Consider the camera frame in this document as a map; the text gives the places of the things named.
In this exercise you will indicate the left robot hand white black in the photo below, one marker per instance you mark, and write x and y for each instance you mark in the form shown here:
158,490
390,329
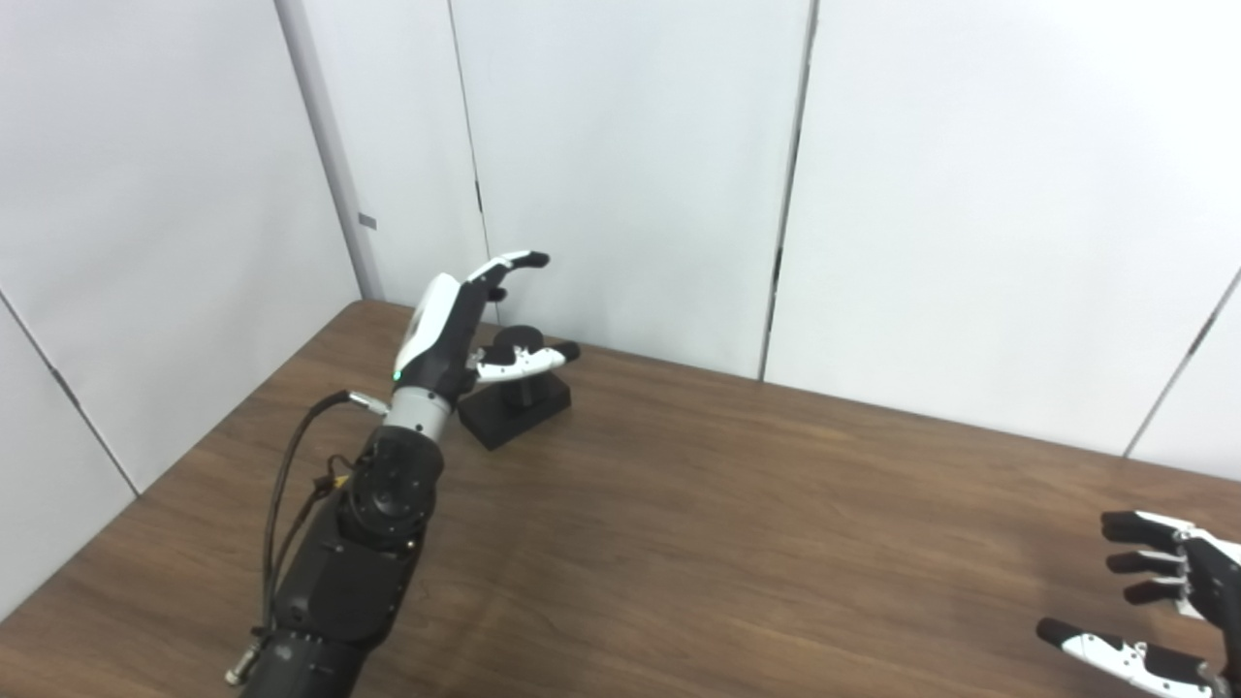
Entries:
441,339

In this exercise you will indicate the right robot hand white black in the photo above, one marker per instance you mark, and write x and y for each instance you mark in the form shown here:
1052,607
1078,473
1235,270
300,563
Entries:
1217,582

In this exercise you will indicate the black peg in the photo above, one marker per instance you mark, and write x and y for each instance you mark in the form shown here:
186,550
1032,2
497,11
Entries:
514,412

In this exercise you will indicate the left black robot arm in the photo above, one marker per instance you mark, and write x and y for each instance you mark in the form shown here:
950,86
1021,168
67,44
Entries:
349,572

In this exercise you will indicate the grey wall corner post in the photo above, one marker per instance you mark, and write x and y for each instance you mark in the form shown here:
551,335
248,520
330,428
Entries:
325,145

